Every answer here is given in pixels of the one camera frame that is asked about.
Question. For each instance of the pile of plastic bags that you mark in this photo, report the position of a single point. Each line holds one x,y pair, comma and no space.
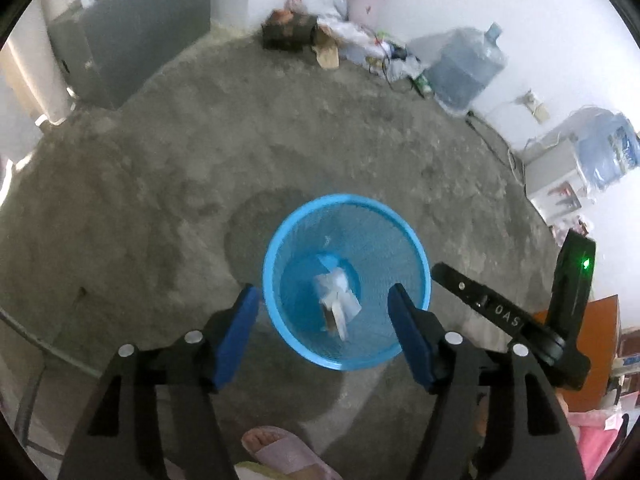
375,47

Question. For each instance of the orange wooden stool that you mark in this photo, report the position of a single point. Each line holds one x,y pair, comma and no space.
597,355

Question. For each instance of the white wall socket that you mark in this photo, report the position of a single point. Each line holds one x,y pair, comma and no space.
534,106

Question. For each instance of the crumpled white paper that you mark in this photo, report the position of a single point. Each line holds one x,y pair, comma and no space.
337,295

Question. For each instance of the dark cardboard box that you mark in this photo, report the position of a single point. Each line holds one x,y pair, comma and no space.
290,30

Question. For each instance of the grey metal frame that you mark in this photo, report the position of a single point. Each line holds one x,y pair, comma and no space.
45,347

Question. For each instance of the person's foot in pink slipper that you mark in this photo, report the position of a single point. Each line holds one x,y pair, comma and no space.
280,452

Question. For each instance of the blue water jug on dispenser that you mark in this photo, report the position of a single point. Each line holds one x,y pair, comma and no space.
607,150

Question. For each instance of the large clear water jug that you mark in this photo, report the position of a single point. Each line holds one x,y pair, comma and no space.
462,67

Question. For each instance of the white water dispenser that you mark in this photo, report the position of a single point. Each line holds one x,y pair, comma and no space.
547,170

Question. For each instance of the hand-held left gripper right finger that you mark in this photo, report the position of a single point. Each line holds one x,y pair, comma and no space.
407,337

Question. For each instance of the blue mesh waste basket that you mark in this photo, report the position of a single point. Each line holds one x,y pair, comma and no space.
295,250

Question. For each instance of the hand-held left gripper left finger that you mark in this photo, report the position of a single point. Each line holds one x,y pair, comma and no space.
239,332

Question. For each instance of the pink cloth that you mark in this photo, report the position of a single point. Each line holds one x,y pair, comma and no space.
595,440

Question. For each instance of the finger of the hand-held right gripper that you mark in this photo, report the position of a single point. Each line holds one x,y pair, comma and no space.
480,300

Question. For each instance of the green bottle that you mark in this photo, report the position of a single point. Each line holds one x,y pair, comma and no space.
424,86

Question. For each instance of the brown cardboard piece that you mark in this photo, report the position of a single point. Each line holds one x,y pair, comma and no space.
327,50

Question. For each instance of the grey cabinet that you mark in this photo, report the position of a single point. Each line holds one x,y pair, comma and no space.
135,35

